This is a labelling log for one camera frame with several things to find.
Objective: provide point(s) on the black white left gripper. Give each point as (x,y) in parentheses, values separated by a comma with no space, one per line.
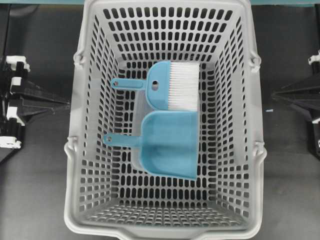
(35,100)

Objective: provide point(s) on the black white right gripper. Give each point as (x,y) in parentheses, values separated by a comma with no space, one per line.
(304,97)

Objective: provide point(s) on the grey plastic shopping basket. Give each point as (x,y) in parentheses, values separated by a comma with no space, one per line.
(107,192)

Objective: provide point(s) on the blue plastic dustpan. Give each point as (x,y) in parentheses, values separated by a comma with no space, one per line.
(168,144)

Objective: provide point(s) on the blue hand brush white bristles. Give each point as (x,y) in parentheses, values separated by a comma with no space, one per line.
(169,86)

